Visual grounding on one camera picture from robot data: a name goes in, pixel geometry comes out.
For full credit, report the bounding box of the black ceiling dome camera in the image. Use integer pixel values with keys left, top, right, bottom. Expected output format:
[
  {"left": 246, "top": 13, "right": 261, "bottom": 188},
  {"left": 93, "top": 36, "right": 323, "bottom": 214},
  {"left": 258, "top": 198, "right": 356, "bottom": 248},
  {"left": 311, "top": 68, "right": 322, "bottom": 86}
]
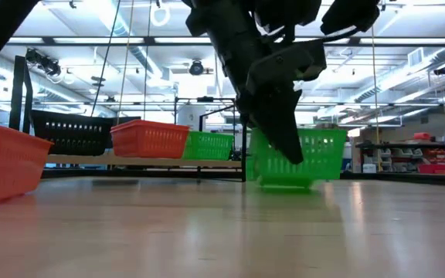
[{"left": 189, "top": 59, "right": 205, "bottom": 76}]

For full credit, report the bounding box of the orange slotted plastic basket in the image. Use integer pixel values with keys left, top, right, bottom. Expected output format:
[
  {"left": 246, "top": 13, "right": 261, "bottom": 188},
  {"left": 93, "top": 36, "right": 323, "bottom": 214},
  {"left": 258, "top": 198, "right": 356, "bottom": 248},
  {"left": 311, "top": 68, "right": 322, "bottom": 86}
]
[
  {"left": 0, "top": 123, "right": 54, "bottom": 209},
  {"left": 110, "top": 119, "right": 191, "bottom": 160}
]

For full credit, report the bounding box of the black slotted plastic basket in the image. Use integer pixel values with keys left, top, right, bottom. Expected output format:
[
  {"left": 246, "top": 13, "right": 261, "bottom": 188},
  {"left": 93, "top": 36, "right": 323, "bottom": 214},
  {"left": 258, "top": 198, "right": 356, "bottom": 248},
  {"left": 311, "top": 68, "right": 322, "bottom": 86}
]
[
  {"left": 32, "top": 117, "right": 111, "bottom": 157},
  {"left": 31, "top": 109, "right": 114, "bottom": 124}
]

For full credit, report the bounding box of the tall black metal post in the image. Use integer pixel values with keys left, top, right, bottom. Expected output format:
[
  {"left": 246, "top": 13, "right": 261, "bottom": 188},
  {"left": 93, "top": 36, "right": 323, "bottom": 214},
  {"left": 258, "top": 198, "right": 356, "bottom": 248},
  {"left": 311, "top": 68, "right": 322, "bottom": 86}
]
[{"left": 8, "top": 55, "right": 34, "bottom": 134}]

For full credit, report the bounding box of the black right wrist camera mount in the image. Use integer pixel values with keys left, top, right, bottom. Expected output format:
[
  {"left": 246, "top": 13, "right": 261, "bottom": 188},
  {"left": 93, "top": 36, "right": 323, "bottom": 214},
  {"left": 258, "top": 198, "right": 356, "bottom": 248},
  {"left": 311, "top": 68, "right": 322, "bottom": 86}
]
[{"left": 245, "top": 38, "right": 328, "bottom": 90}]

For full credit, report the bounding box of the white cylindrical tank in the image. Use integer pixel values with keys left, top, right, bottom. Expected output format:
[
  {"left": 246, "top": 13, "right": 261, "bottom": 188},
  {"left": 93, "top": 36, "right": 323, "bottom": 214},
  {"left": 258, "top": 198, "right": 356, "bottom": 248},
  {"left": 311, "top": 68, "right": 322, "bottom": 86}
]
[{"left": 177, "top": 104, "right": 207, "bottom": 133}]

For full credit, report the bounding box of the tan hanging rope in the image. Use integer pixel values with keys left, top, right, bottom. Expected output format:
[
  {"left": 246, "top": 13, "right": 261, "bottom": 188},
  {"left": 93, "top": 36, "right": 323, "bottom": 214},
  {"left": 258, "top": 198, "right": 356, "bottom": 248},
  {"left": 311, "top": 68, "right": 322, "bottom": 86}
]
[
  {"left": 116, "top": 0, "right": 135, "bottom": 125},
  {"left": 370, "top": 25, "right": 382, "bottom": 173}
]

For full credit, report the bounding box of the shelving with red bins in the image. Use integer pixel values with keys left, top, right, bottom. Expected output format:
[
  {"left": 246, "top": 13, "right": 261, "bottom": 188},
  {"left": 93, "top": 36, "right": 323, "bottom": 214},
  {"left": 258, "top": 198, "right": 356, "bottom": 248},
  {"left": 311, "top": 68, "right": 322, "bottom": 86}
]
[{"left": 355, "top": 141, "right": 445, "bottom": 175}]

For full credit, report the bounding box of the black monitor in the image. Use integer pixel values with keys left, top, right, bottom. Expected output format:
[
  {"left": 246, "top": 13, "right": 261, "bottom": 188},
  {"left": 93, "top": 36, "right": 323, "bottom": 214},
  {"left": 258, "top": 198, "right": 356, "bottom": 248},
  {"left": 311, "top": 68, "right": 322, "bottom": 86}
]
[{"left": 110, "top": 115, "right": 142, "bottom": 124}]

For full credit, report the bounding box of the thin black metal frame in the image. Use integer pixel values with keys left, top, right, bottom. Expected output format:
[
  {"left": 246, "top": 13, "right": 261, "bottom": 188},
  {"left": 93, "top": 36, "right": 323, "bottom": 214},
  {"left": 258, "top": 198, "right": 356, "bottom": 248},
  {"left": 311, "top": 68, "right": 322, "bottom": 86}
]
[{"left": 173, "top": 96, "right": 237, "bottom": 134}]

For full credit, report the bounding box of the black hanging cable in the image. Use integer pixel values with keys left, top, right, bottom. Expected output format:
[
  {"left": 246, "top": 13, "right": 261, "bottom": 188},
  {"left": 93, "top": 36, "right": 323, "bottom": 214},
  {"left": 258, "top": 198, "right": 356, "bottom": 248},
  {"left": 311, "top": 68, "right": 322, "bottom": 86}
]
[{"left": 90, "top": 0, "right": 122, "bottom": 117}]

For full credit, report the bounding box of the black overhead camera cluster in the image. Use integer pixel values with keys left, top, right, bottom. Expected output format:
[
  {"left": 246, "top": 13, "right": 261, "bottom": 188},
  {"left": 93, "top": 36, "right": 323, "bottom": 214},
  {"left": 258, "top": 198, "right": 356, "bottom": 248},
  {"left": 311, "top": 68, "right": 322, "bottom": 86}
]
[{"left": 25, "top": 48, "right": 62, "bottom": 77}]

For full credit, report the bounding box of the wooden shelf board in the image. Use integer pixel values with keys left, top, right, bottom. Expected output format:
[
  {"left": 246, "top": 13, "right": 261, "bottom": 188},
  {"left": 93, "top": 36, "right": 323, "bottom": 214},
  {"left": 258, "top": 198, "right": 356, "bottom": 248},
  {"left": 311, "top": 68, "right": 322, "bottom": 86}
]
[{"left": 46, "top": 154, "right": 243, "bottom": 169}]

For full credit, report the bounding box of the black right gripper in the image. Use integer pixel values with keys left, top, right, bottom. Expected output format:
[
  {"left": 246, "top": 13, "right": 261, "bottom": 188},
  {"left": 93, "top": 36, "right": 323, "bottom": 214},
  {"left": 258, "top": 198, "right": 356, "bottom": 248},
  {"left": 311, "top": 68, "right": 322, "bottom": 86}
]
[{"left": 182, "top": 0, "right": 304, "bottom": 166}]

